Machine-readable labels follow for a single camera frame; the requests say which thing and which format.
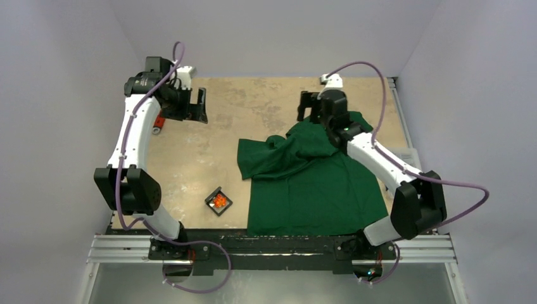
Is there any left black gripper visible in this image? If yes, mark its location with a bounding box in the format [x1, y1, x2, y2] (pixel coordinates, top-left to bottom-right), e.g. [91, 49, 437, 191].
[162, 84, 206, 123]

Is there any green t-shirt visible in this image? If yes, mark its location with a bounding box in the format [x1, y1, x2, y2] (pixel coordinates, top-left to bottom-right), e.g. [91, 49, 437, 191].
[237, 118, 388, 236]

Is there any black square frame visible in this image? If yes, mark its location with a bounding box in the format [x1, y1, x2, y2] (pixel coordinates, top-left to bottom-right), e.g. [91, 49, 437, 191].
[205, 187, 233, 217]

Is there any orange leaf brooch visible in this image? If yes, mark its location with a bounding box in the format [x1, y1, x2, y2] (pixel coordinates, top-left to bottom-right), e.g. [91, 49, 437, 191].
[212, 193, 227, 208]

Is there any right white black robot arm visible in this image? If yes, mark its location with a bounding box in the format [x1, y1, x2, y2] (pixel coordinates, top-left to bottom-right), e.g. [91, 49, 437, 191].
[297, 89, 447, 258]

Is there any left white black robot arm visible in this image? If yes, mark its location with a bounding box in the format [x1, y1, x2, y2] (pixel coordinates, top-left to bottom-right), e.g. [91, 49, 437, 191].
[94, 56, 208, 259]

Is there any clear plastic parts box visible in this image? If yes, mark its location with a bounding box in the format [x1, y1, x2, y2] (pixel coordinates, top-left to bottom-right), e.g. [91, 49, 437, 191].
[384, 146, 424, 199]

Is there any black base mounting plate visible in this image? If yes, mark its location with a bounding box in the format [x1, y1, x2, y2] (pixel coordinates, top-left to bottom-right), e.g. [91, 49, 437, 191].
[148, 229, 397, 277]

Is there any red handled adjustable wrench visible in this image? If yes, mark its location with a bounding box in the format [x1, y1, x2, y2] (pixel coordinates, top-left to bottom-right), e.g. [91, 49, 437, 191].
[152, 113, 165, 135]

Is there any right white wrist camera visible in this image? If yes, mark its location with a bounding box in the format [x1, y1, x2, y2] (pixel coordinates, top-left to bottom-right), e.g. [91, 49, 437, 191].
[317, 73, 343, 99]

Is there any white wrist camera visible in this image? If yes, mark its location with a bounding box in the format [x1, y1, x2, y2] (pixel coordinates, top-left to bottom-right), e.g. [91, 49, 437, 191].
[175, 66, 197, 91]
[317, 73, 343, 99]

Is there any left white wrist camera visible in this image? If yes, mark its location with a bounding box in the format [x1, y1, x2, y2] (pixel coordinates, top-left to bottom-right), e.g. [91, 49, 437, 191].
[175, 66, 197, 91]

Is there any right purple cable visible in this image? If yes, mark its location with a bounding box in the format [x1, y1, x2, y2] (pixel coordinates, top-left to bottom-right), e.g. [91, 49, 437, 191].
[325, 61, 490, 286]

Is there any purple cable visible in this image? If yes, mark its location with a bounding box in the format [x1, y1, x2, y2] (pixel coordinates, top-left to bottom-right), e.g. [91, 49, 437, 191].
[325, 61, 490, 286]
[115, 41, 232, 295]

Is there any aluminium rail frame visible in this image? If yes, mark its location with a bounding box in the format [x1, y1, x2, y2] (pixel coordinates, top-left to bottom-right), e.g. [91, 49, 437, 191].
[88, 77, 457, 264]

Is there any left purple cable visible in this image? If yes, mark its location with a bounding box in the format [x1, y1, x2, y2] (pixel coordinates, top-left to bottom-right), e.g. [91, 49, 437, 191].
[115, 41, 232, 295]

